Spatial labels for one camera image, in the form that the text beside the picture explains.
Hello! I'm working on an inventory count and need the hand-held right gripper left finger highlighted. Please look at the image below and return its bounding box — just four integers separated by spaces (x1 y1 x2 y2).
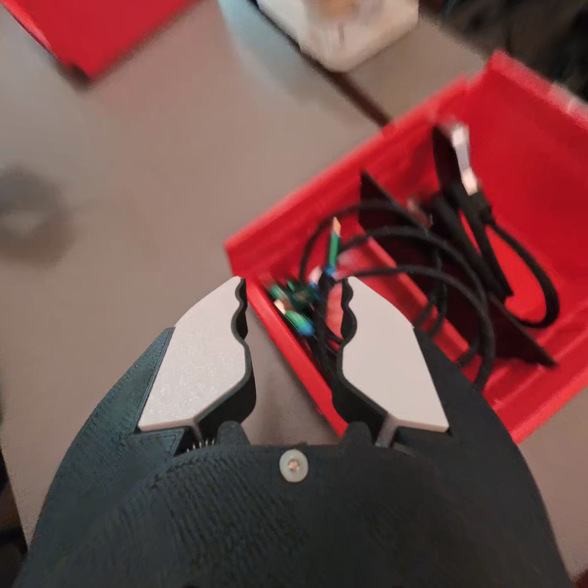
137 276 257 433

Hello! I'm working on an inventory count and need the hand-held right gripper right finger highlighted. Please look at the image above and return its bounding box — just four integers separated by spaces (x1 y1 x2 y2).
331 276 451 447

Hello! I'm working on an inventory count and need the red bin with cables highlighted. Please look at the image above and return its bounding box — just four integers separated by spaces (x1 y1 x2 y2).
224 50 588 444

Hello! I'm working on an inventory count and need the grey desk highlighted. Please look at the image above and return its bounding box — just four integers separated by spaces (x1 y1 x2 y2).
0 0 588 588

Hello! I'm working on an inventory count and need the empty red bin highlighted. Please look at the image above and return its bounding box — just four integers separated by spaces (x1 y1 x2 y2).
0 0 199 82

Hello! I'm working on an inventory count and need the black cable with silver plug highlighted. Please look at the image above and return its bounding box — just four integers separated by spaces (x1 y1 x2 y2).
432 122 561 329

